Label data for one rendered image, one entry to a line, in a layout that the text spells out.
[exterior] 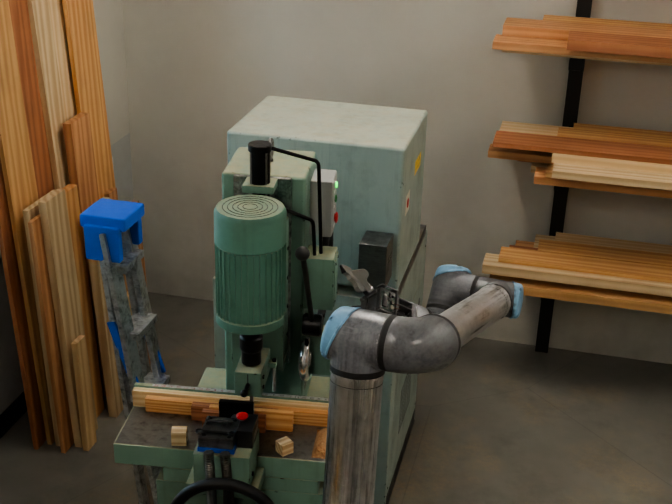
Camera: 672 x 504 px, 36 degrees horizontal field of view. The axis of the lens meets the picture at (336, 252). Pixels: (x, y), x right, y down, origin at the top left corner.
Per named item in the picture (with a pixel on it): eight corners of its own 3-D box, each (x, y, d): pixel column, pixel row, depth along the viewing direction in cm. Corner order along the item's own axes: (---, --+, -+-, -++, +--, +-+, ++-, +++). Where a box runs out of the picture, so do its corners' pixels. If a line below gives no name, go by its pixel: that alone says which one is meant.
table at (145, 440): (101, 485, 258) (99, 465, 255) (136, 417, 286) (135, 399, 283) (344, 508, 252) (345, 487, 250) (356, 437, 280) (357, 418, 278)
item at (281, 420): (209, 424, 273) (208, 406, 270) (210, 422, 274) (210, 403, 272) (292, 432, 271) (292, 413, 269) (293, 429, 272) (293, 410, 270)
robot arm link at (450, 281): (483, 277, 270) (472, 323, 267) (441, 270, 275) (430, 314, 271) (476, 266, 262) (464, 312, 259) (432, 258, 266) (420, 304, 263)
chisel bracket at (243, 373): (234, 400, 268) (234, 371, 265) (244, 372, 281) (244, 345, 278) (262, 402, 268) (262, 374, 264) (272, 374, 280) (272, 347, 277)
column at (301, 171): (224, 410, 298) (219, 172, 268) (239, 370, 318) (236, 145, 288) (301, 416, 296) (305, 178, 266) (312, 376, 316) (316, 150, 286)
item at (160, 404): (145, 411, 278) (144, 398, 276) (147, 407, 280) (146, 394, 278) (377, 431, 272) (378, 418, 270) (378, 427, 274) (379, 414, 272)
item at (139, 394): (132, 406, 280) (131, 390, 278) (134, 402, 282) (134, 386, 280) (354, 425, 274) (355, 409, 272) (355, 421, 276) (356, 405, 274)
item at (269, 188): (242, 211, 263) (241, 147, 256) (248, 199, 270) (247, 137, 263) (273, 213, 262) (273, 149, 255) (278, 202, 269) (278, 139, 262)
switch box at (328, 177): (309, 236, 282) (310, 180, 276) (314, 222, 291) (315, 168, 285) (331, 237, 282) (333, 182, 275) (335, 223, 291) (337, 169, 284)
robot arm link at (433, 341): (442, 333, 202) (530, 276, 262) (382, 321, 207) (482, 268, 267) (436, 390, 204) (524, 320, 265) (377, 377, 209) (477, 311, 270)
